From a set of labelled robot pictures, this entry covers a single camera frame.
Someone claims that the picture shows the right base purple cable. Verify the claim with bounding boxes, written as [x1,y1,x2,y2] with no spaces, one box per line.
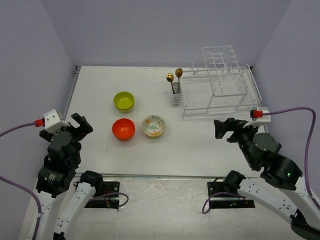
[201,191,251,215]

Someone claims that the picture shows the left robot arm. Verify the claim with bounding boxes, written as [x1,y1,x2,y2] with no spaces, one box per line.
[28,109,104,240]

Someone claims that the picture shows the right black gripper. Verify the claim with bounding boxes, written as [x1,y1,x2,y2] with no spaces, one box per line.
[213,116,261,168]

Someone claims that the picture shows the gold spoon right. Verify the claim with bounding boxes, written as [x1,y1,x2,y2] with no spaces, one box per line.
[175,68,183,94]

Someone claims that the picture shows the green bowl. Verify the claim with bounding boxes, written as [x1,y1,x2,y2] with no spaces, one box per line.
[115,104,134,113]
[113,91,135,110]

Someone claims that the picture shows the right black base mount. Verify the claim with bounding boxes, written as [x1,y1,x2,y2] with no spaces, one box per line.
[207,177,256,209]

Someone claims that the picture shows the orange bowl front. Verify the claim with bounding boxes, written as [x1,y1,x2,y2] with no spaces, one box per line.
[113,132,135,142]

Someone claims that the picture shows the gold spoon left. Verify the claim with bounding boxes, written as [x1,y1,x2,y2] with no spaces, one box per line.
[165,73,175,94]

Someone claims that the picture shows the floral white bowl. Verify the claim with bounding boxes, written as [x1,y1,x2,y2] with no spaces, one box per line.
[141,115,167,135]

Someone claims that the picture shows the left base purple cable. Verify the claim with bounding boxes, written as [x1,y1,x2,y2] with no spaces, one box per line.
[88,192,130,207]

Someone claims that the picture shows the orange bowl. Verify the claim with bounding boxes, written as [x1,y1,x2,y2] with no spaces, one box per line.
[111,118,136,134]
[113,132,135,142]

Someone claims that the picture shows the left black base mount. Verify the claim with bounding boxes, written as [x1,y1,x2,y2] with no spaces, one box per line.
[85,181,120,210]

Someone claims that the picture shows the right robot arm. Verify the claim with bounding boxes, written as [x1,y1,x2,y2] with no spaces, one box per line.
[213,118,320,240]

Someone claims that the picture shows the green bowl back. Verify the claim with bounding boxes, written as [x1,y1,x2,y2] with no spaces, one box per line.
[113,91,135,110]

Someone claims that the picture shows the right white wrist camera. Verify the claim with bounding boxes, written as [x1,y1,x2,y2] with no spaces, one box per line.
[243,107,271,128]

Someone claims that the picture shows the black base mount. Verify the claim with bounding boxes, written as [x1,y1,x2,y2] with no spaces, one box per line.
[207,177,256,209]
[85,181,120,210]

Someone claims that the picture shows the orange bowl back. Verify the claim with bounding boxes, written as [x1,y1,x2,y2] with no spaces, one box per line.
[111,118,136,134]

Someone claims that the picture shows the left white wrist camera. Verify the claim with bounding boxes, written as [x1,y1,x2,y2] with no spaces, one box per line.
[43,109,70,134]

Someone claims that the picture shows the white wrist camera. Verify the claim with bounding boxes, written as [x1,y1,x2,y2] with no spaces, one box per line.
[243,107,271,128]
[43,109,70,134]

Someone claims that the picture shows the green bowl front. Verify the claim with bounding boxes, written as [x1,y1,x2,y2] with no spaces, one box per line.
[115,104,134,113]

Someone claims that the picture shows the gold spoon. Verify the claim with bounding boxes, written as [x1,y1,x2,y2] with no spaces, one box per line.
[175,68,183,94]
[165,73,175,94]

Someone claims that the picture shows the white wire dish rack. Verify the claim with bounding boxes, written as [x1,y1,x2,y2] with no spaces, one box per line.
[180,45,262,118]

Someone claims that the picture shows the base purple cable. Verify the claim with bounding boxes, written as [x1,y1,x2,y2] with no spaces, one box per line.
[201,191,251,215]
[88,192,130,207]

